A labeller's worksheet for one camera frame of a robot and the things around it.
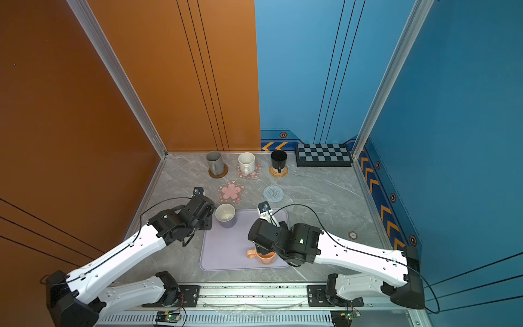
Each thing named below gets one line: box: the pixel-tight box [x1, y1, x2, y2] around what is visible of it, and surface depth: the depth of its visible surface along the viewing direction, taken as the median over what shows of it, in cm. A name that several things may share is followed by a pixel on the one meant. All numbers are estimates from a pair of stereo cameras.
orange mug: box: [246, 246, 277, 265], surface depth 78 cm
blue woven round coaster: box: [262, 184, 285, 204], surface depth 104 cm
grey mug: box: [206, 150, 225, 176], surface depth 105 cm
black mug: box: [271, 149, 288, 174], surface depth 107 cm
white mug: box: [238, 151, 256, 176], surface depth 107 cm
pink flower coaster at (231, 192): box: [216, 179, 246, 204], surface depth 105 cm
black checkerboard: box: [295, 143, 354, 167], surface depth 118 cm
